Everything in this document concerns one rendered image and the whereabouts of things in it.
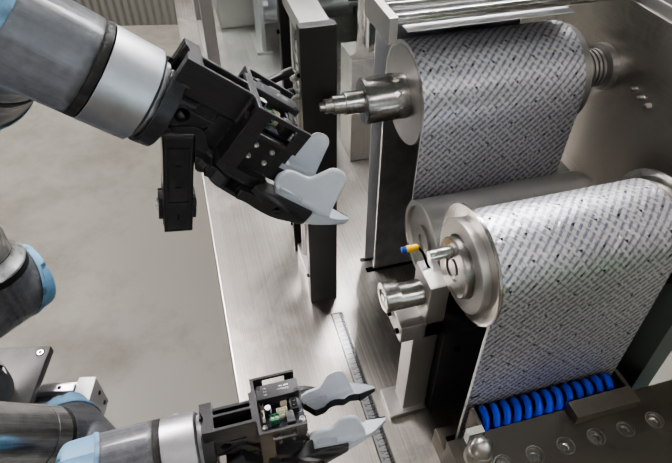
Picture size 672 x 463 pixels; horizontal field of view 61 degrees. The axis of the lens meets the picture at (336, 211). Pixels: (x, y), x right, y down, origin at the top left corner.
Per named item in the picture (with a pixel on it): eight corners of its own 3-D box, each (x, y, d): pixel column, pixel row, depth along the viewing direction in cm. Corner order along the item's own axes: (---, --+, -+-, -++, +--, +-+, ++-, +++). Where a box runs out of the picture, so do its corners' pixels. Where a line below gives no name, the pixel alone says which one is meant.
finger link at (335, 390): (377, 369, 69) (306, 398, 66) (374, 395, 73) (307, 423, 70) (365, 349, 71) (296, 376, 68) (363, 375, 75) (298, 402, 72)
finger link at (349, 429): (392, 422, 64) (309, 430, 63) (389, 447, 68) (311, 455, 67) (387, 396, 66) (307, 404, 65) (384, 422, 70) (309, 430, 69)
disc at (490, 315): (435, 262, 78) (450, 177, 68) (439, 261, 78) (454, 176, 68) (484, 352, 67) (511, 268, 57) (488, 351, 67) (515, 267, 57)
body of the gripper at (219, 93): (319, 141, 46) (186, 69, 39) (259, 214, 50) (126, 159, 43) (298, 95, 52) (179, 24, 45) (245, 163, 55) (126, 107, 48)
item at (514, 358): (463, 408, 79) (487, 326, 66) (611, 368, 83) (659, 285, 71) (464, 411, 78) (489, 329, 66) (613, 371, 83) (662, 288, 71)
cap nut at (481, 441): (458, 447, 73) (463, 430, 70) (484, 440, 74) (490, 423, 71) (471, 475, 71) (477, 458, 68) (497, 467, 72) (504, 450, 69)
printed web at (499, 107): (373, 266, 114) (388, 21, 80) (480, 244, 119) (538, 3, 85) (453, 450, 86) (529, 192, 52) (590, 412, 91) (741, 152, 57)
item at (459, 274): (440, 283, 72) (437, 227, 69) (454, 280, 72) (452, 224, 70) (467, 310, 65) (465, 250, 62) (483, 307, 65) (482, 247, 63)
